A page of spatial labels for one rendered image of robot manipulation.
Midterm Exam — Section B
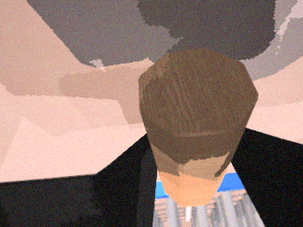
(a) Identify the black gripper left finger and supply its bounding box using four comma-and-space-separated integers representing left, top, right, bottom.
0, 134, 157, 227

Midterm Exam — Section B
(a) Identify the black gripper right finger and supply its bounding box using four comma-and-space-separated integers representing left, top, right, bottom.
231, 128, 303, 227

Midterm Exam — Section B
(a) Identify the blue flat strip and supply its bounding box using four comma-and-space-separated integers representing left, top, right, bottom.
155, 172, 244, 199

